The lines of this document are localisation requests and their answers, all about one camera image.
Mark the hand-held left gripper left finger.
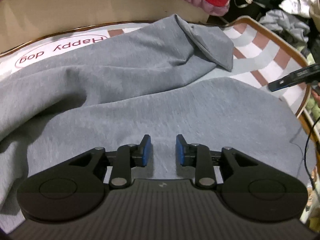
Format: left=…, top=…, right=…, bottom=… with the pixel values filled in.
left=57, top=134, right=152, bottom=189

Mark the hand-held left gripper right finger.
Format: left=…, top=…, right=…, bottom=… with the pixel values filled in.
left=176, top=134, right=270, bottom=190

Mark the black cable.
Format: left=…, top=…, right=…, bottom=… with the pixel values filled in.
left=303, top=115, right=320, bottom=190

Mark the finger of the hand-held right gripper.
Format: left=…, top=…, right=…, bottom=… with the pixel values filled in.
left=268, top=63, right=320, bottom=92

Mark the checkered floor mat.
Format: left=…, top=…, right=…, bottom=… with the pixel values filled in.
left=0, top=16, right=314, bottom=120

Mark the pile of assorted clothes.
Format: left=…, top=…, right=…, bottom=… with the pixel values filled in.
left=209, top=0, right=320, bottom=63

